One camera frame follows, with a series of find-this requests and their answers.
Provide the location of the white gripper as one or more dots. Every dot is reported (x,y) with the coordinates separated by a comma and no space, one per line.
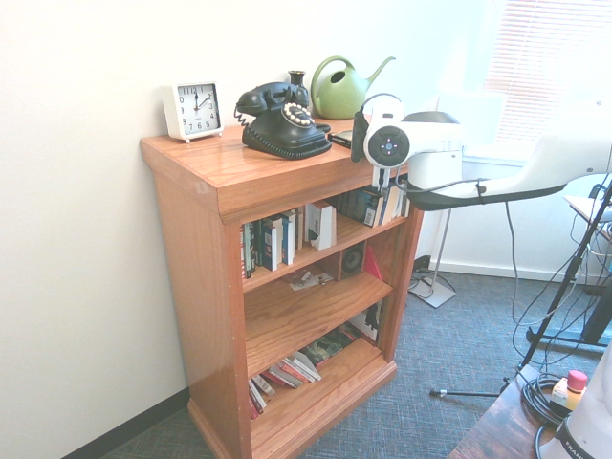
(381,175)

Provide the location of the Kundera paperback book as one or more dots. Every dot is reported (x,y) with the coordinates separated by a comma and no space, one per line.
(389,205)

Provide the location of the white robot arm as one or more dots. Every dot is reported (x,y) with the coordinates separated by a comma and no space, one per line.
(507,167)

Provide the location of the blue black paperback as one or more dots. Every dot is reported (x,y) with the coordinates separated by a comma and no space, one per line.
(372,209)

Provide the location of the cream pages paperback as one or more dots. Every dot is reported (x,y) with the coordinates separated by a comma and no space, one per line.
(404,201)

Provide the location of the thick white barcode book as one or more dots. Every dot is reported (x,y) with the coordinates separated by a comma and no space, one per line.
(322,225)

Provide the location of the small wooden speaker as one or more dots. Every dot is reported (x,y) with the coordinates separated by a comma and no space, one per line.
(353,262)

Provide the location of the red folder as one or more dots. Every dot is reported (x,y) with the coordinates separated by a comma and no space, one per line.
(372,268)

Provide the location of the wooden bookshelf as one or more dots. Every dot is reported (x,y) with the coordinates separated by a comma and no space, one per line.
(282,172)

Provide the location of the blue cover book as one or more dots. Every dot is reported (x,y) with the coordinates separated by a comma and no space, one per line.
(288,241)

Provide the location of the green plastic watering can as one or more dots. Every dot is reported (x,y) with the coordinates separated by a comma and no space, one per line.
(337,95)

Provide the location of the loose paper scraps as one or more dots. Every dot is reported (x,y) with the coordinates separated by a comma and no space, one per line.
(308,280)

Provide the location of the black rotary telephone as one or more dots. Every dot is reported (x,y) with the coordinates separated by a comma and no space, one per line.
(282,129)

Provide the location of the white metal floor stand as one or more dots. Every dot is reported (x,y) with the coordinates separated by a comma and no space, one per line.
(437,294)

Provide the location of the black cover white-edged book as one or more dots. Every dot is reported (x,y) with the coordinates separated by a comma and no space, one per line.
(270,248)

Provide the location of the black white cover book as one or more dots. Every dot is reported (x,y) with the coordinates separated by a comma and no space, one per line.
(369,322)

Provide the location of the black glossy vase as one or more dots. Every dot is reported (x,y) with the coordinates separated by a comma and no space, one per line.
(297,83)

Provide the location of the dark green book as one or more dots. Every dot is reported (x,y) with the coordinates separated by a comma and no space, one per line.
(254,246)

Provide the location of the red black spine book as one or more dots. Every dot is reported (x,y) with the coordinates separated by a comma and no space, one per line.
(243,253)

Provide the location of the camouflage cover book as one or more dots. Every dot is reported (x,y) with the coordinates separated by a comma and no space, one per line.
(330,346)

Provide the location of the dark red book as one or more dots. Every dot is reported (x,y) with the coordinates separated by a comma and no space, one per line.
(295,369)

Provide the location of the white square alarm clock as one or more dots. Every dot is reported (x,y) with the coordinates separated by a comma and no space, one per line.
(193,112)

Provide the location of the window blind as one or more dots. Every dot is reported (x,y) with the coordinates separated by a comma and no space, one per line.
(554,67)

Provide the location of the wooden table corner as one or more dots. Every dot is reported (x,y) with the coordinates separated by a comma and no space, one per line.
(502,425)

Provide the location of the yellow red emergency stop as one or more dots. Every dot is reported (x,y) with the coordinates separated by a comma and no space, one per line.
(570,392)

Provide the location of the black camera tripod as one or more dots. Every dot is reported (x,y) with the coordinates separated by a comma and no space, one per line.
(559,291)

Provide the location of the black desk frame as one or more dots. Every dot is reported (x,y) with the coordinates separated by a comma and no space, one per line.
(597,315)

